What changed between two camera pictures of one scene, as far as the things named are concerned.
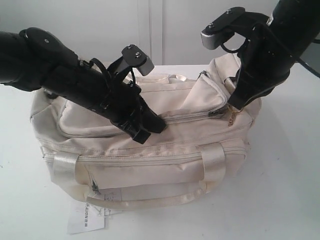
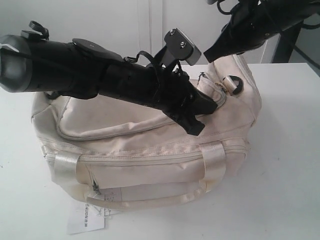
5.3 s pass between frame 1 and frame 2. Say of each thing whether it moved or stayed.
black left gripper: moved
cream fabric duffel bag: stayed
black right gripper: moved
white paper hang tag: stayed
